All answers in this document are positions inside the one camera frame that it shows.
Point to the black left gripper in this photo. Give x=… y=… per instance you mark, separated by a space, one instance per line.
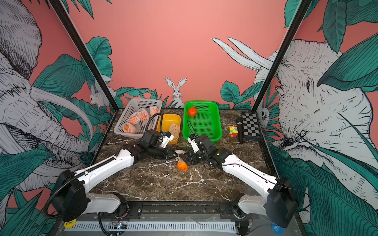
x=168 y=155

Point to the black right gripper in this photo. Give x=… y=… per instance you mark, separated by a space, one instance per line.
x=193 y=155

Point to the white foam net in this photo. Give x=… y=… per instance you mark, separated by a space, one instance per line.
x=174 y=130
x=179 y=155

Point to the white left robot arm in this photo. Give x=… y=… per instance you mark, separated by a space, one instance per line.
x=72 y=196

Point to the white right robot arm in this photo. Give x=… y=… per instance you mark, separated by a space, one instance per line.
x=277 y=198

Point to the yellow plastic tub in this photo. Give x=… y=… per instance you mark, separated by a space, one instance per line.
x=165 y=122

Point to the white plastic perforated basket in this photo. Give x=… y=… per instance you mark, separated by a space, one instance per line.
x=132 y=107

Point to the green plastic perforated basket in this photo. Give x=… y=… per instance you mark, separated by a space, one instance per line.
x=206 y=122

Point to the colourful rubiks cube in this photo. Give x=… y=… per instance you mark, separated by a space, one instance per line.
x=233 y=131

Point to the black cylindrical microphone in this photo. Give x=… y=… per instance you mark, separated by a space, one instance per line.
x=239 y=123

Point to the black white folding chessboard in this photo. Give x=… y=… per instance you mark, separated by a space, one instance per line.
x=251 y=127

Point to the yellow round sticker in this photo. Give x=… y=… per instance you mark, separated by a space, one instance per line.
x=70 y=224

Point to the blue round sticker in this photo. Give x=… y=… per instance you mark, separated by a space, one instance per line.
x=276 y=229

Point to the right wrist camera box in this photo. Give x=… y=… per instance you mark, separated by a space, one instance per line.
x=194 y=142

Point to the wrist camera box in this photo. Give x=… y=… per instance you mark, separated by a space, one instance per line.
x=194 y=142
x=153 y=138

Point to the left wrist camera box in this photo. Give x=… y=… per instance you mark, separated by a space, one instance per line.
x=153 y=138

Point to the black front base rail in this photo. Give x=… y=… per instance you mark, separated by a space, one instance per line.
x=183 y=208

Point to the black frame post left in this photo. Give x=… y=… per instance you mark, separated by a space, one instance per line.
x=63 y=16

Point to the black frame post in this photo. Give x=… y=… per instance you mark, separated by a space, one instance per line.
x=63 y=16
x=297 y=19

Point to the white slotted front rail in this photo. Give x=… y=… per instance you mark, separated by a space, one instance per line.
x=165 y=226

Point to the black frame post right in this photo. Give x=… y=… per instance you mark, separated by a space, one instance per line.
x=297 y=19

